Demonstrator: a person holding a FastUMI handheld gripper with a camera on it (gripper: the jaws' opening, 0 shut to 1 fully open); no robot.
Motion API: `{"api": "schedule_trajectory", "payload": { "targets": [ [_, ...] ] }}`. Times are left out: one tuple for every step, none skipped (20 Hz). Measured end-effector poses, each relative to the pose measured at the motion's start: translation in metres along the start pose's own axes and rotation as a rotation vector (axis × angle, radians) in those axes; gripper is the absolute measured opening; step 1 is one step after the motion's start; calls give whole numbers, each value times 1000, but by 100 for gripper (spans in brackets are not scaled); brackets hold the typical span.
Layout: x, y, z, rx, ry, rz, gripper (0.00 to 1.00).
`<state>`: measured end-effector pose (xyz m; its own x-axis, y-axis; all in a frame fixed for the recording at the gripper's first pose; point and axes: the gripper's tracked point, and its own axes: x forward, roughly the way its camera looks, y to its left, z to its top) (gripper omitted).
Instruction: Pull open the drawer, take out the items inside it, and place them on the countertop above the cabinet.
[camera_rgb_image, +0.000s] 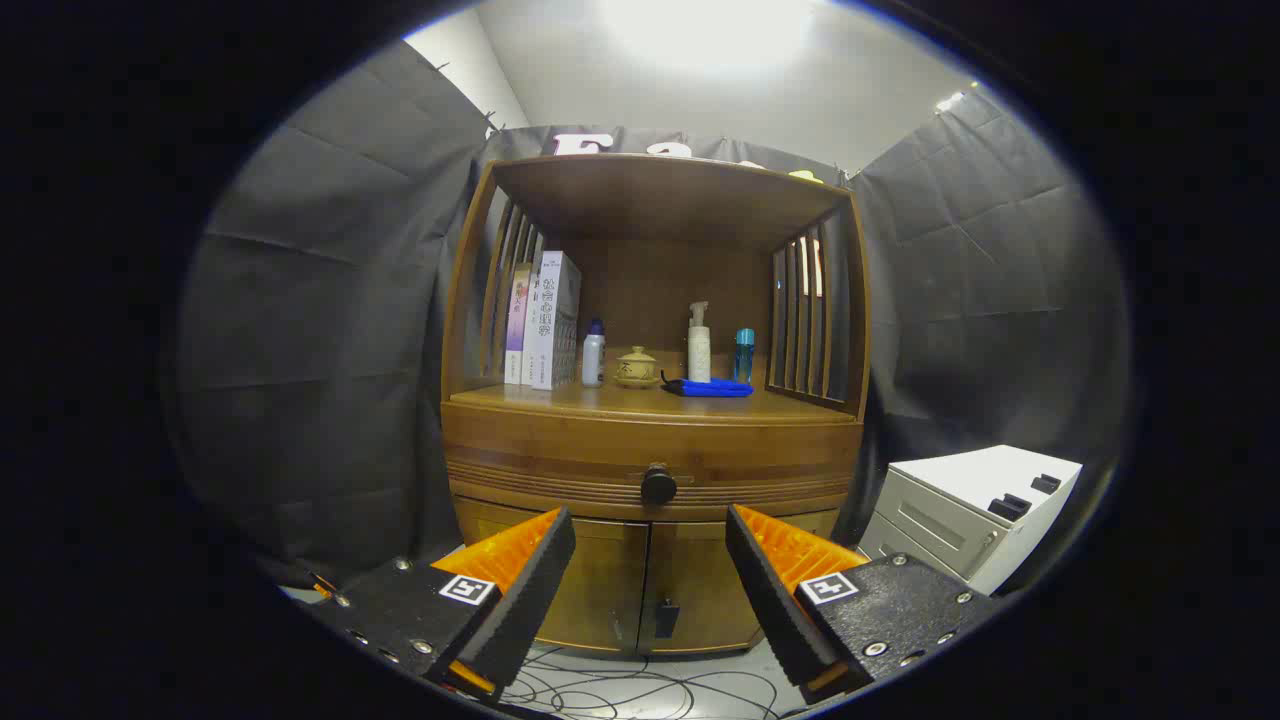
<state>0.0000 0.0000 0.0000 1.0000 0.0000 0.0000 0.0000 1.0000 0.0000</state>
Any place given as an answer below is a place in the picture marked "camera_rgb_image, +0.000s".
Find white pump bottle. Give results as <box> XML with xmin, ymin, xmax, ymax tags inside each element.
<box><xmin>687</xmin><ymin>301</ymin><xmax>712</xmax><ymax>383</ymax></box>

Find yellow lidded teacup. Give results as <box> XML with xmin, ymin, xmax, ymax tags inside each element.
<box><xmin>613</xmin><ymin>345</ymin><xmax>661</xmax><ymax>389</ymax></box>

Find thin purple book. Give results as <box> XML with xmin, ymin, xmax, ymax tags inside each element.
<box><xmin>503</xmin><ymin>262</ymin><xmax>534</xmax><ymax>386</ymax></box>

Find white plastic drawer unit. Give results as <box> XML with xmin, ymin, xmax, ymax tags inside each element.
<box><xmin>858</xmin><ymin>445</ymin><xmax>1084</xmax><ymax>596</ymax></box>

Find wooden countertop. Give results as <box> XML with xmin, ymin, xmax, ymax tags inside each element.
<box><xmin>450</xmin><ymin>345</ymin><xmax>861</xmax><ymax>421</ymax></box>

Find wooden cabinet door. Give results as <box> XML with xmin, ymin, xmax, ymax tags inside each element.
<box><xmin>640</xmin><ymin>508</ymin><xmax>841</xmax><ymax>656</ymax></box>
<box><xmin>455</xmin><ymin>497</ymin><xmax>651</xmax><ymax>653</ymax></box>

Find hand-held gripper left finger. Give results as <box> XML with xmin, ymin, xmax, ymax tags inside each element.
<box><xmin>300</xmin><ymin>505</ymin><xmax>578</xmax><ymax>701</ymax></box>

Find thick white book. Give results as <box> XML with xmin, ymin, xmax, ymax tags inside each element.
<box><xmin>528</xmin><ymin>250</ymin><xmax>583</xmax><ymax>391</ymax></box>

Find wooden cabinet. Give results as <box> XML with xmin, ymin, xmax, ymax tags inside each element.
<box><xmin>440</xmin><ymin>153</ymin><xmax>871</xmax><ymax>656</ymax></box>

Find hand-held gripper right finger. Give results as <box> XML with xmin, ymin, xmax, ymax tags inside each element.
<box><xmin>725</xmin><ymin>503</ymin><xmax>1006</xmax><ymax>706</ymax></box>

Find wooden drawer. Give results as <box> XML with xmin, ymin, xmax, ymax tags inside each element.
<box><xmin>443</xmin><ymin>400</ymin><xmax>864</xmax><ymax>521</ymax></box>

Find black floor cables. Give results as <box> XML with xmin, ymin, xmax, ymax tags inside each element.
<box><xmin>500</xmin><ymin>645</ymin><xmax>801</xmax><ymax>720</ymax></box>

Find blue folded cloth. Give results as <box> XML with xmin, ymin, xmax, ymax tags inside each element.
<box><xmin>660</xmin><ymin>370</ymin><xmax>754</xmax><ymax>398</ymax></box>

